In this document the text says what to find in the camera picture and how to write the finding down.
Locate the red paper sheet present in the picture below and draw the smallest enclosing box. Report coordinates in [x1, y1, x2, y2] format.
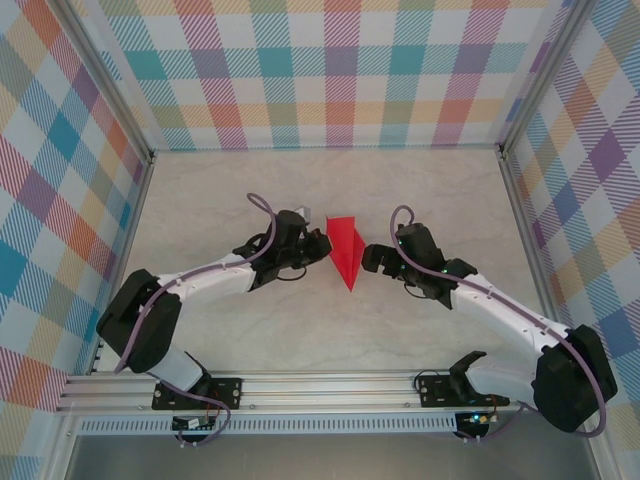
[324, 214, 366, 294]

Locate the aluminium table edge rail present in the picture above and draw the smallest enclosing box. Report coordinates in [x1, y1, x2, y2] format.
[87, 157, 156, 376]
[497, 147, 574, 371]
[149, 144, 504, 156]

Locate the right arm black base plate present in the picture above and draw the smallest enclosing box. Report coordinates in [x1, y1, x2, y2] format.
[417, 373, 510, 409]

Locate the wide aluminium mounting rail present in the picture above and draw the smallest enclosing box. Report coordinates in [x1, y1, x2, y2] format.
[54, 372, 609, 414]

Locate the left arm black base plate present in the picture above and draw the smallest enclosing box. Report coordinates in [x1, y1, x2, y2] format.
[151, 377, 244, 411]

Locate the slotted metal cable duct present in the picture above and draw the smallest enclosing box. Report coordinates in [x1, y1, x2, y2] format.
[79, 418, 459, 435]

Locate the slanted aluminium frame post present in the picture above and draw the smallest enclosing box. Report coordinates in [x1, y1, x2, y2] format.
[52, 0, 154, 164]
[499, 0, 594, 156]

